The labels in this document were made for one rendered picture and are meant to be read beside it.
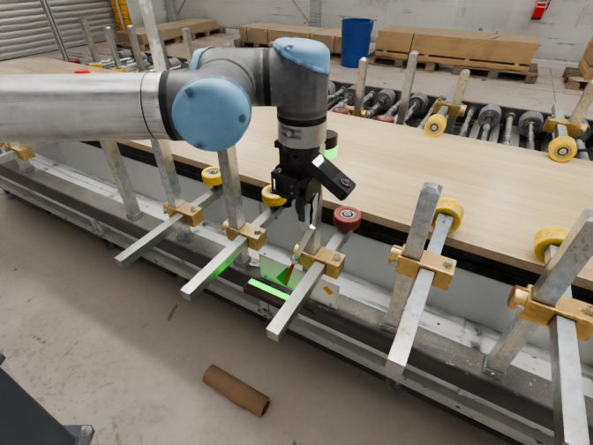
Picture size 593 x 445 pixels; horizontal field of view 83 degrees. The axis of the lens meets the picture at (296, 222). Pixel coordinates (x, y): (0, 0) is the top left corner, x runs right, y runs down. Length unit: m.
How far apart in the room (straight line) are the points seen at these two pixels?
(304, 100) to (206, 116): 0.19
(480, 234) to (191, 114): 0.81
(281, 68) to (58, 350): 1.79
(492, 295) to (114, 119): 0.99
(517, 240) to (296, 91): 0.73
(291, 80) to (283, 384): 1.35
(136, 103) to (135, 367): 1.50
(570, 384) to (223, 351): 1.39
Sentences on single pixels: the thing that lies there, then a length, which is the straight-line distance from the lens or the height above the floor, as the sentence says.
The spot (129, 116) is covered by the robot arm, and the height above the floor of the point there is 1.33.
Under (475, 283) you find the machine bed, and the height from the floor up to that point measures 0.77.
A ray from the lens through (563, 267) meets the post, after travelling 0.74.
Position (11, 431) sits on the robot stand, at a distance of 1.44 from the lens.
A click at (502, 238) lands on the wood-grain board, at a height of 0.90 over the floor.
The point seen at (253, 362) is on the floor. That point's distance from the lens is 1.71.
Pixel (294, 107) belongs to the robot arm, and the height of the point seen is 1.29.
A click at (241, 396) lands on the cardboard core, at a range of 1.56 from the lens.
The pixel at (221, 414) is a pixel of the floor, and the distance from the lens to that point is 1.63.
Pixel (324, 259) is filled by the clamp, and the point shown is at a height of 0.87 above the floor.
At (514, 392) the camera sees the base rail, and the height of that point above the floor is 0.70.
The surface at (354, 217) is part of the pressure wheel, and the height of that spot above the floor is 0.91.
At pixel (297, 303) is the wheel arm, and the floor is 0.86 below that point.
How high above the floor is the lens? 1.48
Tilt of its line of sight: 38 degrees down
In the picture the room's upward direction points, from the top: straight up
